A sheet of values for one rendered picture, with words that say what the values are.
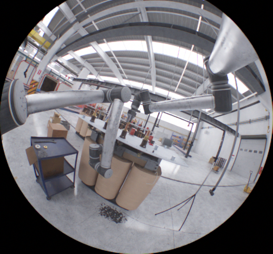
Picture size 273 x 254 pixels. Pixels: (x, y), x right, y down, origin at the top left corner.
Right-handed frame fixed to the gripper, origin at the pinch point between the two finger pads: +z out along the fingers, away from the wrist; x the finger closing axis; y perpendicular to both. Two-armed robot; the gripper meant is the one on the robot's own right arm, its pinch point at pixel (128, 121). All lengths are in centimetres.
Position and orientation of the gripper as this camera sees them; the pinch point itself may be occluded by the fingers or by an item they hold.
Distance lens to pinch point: 103.2
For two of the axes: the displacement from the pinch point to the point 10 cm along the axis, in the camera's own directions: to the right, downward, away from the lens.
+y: -8.2, -3.0, 4.8
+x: -4.3, -2.4, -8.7
